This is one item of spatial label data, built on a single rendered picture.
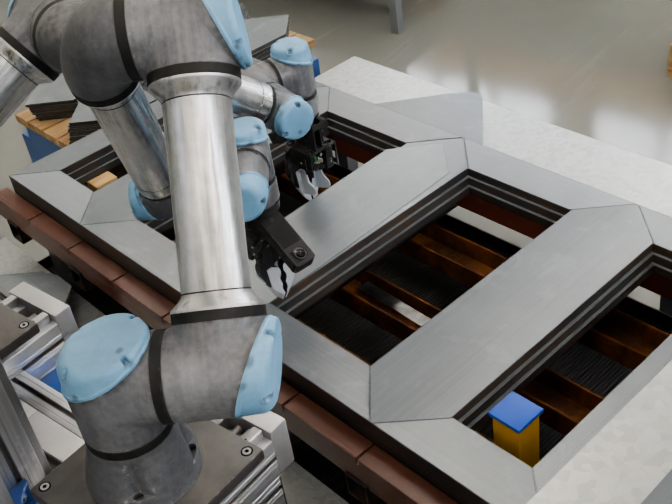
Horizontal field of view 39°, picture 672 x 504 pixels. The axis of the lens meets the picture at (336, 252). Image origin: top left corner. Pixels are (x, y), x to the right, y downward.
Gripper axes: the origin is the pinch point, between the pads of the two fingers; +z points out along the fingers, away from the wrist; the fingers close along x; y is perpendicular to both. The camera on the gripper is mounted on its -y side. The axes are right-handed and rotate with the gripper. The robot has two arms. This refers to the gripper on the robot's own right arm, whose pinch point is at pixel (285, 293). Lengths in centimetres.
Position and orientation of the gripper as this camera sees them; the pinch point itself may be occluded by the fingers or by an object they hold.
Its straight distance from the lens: 178.8
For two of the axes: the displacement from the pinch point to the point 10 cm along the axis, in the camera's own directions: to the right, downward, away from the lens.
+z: 1.3, 7.9, 5.9
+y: -6.8, -3.6, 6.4
